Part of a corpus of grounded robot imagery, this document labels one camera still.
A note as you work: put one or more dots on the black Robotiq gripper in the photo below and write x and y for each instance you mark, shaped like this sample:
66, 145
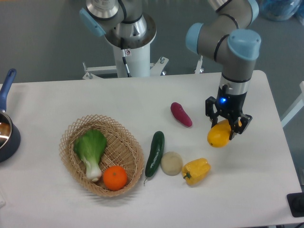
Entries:
230, 107

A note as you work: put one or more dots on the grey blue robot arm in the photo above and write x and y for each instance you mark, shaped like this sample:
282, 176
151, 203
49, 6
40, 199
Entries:
227, 41

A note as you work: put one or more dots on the purple sweet potato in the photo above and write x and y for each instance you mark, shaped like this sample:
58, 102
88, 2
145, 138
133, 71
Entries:
180, 115

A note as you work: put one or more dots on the yellow bell pepper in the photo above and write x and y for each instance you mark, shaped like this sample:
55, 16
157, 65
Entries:
195, 171

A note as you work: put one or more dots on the beige round bun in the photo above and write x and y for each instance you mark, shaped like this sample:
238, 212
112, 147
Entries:
171, 163

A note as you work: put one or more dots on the dark green cucumber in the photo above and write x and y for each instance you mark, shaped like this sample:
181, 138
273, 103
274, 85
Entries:
155, 156

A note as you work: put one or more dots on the woven wicker basket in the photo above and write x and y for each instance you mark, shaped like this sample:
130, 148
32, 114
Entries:
122, 149

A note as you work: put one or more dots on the black device at edge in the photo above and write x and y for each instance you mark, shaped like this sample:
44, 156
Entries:
296, 204

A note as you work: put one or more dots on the blue plastic bag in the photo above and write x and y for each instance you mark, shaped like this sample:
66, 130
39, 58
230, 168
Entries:
279, 10

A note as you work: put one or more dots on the orange tangerine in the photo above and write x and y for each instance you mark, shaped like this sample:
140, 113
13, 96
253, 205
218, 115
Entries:
115, 178

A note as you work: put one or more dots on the green bok choy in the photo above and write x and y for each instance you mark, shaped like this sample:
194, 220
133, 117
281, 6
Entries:
90, 147

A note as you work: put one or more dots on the white frame at right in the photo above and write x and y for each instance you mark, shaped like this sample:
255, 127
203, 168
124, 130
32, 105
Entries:
294, 108

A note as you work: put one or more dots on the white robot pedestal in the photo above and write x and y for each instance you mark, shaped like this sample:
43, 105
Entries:
131, 48

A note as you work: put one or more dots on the blue handled saucepan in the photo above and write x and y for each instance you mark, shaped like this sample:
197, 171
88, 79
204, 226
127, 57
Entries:
9, 134

